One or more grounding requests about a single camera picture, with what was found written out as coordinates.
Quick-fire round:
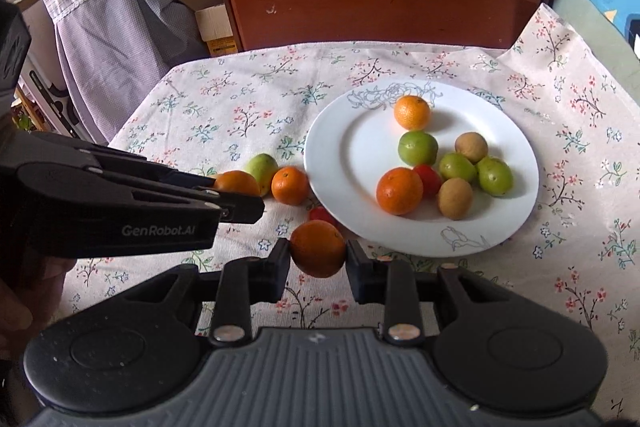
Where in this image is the small cardboard box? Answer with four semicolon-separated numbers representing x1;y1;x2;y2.
175;0;241;58

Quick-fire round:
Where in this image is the floral tablecloth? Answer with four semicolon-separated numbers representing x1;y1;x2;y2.
60;2;640;413

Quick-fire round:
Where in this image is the brown kiwifruit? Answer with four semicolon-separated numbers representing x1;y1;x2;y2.
438;177;474;221
454;132;489;164

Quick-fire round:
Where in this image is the lilac cloth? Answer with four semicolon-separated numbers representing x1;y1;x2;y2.
55;0;211;145

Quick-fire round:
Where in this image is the green reddish jujube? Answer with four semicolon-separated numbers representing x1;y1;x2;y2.
244;153;279;198

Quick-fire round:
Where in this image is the orange mandarin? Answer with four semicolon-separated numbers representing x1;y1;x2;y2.
376;167;424;216
212;170;261;198
271;166;311;206
289;219;347;279
394;95;431;131

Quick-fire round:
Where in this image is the black plastic object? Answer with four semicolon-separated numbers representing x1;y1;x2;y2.
27;69;83;140

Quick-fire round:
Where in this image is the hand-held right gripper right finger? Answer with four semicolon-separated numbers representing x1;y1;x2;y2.
346;239;521;345

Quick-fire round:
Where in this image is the white round plate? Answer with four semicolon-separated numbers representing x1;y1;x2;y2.
303;79;540;258

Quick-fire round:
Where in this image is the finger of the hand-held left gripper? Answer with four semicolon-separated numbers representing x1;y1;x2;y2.
29;132;219;192
16;161;266;225

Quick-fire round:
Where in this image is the person's left hand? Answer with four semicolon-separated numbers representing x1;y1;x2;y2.
0;258;77;353

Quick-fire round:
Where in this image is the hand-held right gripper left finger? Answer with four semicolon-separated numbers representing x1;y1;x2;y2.
117;239;293;348

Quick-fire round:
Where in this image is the red cherry tomato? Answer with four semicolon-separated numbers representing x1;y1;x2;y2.
308;205;338;228
412;164;443;198

